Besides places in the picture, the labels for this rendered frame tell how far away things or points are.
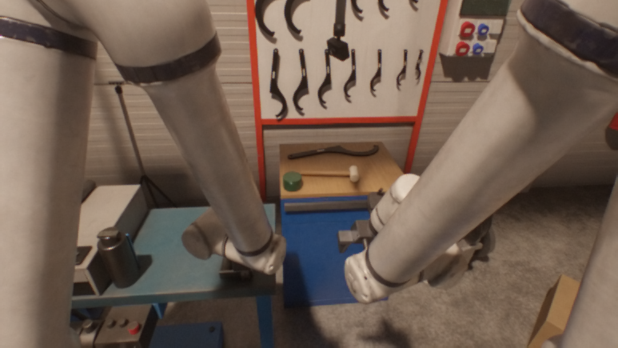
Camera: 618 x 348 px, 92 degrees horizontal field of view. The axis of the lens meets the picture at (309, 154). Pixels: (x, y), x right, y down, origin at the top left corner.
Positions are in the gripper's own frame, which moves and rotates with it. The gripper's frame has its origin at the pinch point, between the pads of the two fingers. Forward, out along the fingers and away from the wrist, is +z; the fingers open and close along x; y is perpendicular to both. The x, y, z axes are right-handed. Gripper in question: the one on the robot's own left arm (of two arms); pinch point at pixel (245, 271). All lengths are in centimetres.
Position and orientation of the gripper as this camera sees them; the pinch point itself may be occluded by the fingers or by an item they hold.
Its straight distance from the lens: 106.4
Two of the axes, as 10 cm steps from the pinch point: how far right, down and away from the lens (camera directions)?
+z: -0.2, 8.7, 4.9
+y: -9.9, 0.3, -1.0
